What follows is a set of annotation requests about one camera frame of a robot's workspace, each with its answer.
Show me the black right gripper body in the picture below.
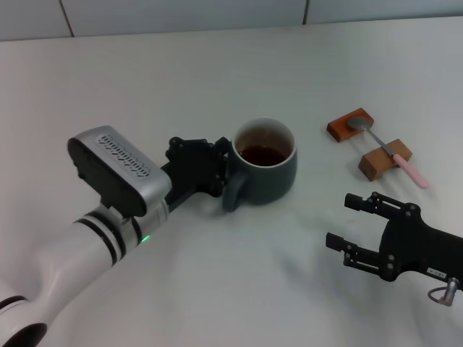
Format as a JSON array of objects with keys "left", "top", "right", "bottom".
[{"left": 375, "top": 205, "right": 463, "bottom": 283}]

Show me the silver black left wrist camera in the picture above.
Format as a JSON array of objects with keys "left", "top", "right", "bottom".
[{"left": 67, "top": 125, "right": 171, "bottom": 218}]

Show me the grey ceramic cup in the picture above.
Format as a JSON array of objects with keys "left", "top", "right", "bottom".
[{"left": 221, "top": 116, "right": 299, "bottom": 214}]

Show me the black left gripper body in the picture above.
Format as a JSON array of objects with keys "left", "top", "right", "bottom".
[{"left": 158, "top": 136, "right": 220, "bottom": 213}]

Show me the pink handled metal spoon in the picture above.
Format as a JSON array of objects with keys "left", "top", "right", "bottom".
[{"left": 347, "top": 116, "right": 430, "bottom": 189}]

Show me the right metal plug with cable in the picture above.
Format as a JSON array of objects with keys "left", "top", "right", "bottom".
[{"left": 428, "top": 277, "right": 461, "bottom": 308}]

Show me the light arched wooden block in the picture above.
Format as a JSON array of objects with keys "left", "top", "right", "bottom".
[{"left": 357, "top": 138, "right": 414, "bottom": 182}]

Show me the dark brown tea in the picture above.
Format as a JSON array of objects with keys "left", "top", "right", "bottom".
[{"left": 238, "top": 145, "right": 286, "bottom": 166}]

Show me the reddish flat wooden block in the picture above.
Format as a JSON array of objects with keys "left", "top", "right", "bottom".
[{"left": 327, "top": 107, "right": 375, "bottom": 144}]

